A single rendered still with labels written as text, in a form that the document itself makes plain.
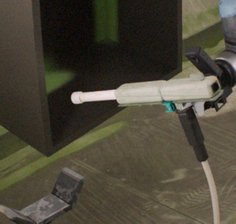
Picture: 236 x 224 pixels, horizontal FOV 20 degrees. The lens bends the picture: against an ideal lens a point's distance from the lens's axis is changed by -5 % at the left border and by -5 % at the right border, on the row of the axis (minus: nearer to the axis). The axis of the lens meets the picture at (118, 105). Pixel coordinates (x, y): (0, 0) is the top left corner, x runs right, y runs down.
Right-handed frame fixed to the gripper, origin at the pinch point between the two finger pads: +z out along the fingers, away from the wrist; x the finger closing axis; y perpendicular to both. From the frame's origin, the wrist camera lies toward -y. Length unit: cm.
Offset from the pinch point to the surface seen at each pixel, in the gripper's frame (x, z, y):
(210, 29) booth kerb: 104, -152, 33
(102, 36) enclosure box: 74, -53, -2
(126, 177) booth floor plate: 75, -39, 49
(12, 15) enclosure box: 37.3, 6.9, -31.6
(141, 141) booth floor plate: 86, -62, 47
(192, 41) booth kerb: 107, -137, 34
